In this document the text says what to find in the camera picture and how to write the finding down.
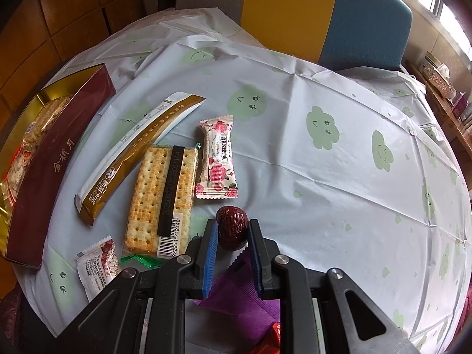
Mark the wooden side shelf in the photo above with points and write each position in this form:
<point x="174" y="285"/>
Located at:
<point x="448" y="116"/>

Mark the green cloud printed tablecloth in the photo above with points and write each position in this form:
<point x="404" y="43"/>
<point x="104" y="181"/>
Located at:
<point x="313" y="162"/>

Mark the maroon gift box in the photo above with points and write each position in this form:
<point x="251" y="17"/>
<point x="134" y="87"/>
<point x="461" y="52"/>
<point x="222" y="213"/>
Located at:
<point x="55" y="162"/>

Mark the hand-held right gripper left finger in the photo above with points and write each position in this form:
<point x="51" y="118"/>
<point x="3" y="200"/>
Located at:
<point x="209" y="256"/>

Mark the pink box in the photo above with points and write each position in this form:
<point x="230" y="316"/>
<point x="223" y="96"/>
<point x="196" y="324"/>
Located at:
<point x="461" y="104"/>

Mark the small white red packet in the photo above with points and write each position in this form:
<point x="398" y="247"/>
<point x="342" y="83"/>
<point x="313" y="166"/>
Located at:
<point x="96" y="265"/>

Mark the long brown white stick packet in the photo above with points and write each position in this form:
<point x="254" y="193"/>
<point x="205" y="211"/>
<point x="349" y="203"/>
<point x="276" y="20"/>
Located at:
<point x="129" y="155"/>

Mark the dried red date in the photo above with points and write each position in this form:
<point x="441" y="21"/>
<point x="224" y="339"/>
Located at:
<point x="230" y="225"/>

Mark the purple snack packet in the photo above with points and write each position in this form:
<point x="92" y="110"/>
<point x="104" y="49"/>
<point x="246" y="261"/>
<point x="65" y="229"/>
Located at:
<point x="236" y="302"/>

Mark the floral white candy packet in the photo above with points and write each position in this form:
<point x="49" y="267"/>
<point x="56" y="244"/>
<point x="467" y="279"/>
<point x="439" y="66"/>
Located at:
<point x="217" y="158"/>

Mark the red snack packet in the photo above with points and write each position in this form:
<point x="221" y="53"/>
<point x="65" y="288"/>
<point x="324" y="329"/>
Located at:
<point x="269" y="341"/>

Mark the window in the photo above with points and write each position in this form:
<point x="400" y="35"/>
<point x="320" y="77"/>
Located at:
<point x="448" y="5"/>

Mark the yellow upholstered chair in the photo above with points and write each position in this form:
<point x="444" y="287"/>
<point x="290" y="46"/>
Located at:
<point x="284" y="11"/>

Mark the clear cracker packet green ends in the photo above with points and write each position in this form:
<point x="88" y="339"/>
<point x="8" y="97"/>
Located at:
<point x="147" y="199"/>

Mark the patterned tissue box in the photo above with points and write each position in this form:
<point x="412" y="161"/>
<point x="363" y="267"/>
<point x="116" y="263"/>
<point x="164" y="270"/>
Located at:
<point x="440" y="79"/>

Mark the blue upholstered chair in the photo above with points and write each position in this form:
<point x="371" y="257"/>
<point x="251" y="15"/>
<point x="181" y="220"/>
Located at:
<point x="365" y="22"/>

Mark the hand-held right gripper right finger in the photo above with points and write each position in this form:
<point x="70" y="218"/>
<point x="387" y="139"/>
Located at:
<point x="254" y="261"/>

